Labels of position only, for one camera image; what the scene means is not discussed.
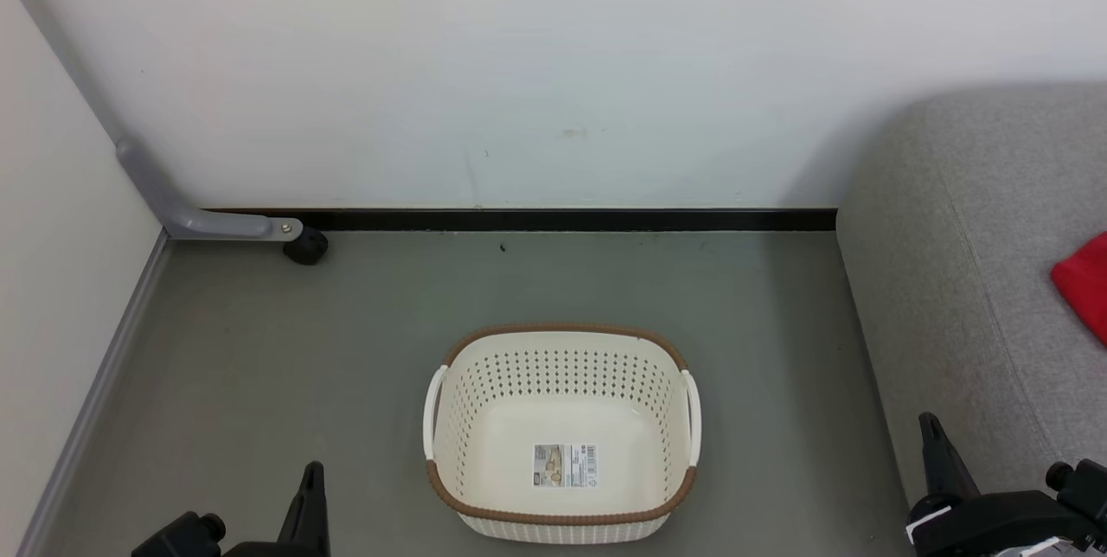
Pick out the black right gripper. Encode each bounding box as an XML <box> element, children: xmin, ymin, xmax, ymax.
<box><xmin>906</xmin><ymin>413</ymin><xmax>1099</xmax><ymax>557</ymax></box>

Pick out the black round frame foot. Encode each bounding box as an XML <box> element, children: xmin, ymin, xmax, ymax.
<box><xmin>283</xmin><ymin>227</ymin><xmax>330</xmax><ymax>266</ymax></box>

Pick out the white laundry basket brown rim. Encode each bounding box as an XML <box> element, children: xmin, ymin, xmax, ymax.
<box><xmin>422</xmin><ymin>323</ymin><xmax>702</xmax><ymax>544</ymax></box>

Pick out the grey metal frame leg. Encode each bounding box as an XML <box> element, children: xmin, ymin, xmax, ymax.
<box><xmin>0</xmin><ymin>0</ymin><xmax>304</xmax><ymax>242</ymax></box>

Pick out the grey fabric sofa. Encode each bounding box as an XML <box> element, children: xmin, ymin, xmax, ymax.
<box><xmin>835</xmin><ymin>81</ymin><xmax>1107</xmax><ymax>532</ymax></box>

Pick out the grey baseboard strip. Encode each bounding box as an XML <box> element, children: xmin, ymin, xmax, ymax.
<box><xmin>17</xmin><ymin>228</ymin><xmax>172</xmax><ymax>557</ymax></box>

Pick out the black baseboard strip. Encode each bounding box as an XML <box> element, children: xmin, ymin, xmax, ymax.
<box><xmin>208</xmin><ymin>208</ymin><xmax>838</xmax><ymax>234</ymax></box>

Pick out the red garment with white trim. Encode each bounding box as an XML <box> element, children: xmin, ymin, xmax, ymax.
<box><xmin>1050</xmin><ymin>231</ymin><xmax>1107</xmax><ymax>346</ymax></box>

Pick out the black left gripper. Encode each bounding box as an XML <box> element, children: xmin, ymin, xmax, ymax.
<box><xmin>216</xmin><ymin>462</ymin><xmax>330</xmax><ymax>557</ymax></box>

